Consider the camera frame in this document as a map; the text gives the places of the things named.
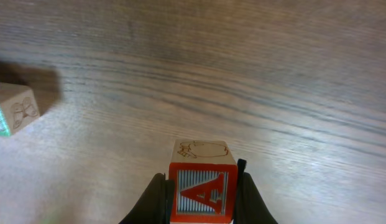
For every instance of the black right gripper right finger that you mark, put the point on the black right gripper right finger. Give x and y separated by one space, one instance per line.
249 207

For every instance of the green V wooden block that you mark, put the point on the green V wooden block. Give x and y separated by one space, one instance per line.
18 108

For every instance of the red A wooden block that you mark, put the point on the red A wooden block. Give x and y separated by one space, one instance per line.
205 176

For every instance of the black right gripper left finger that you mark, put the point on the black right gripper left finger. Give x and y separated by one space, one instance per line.
155 204

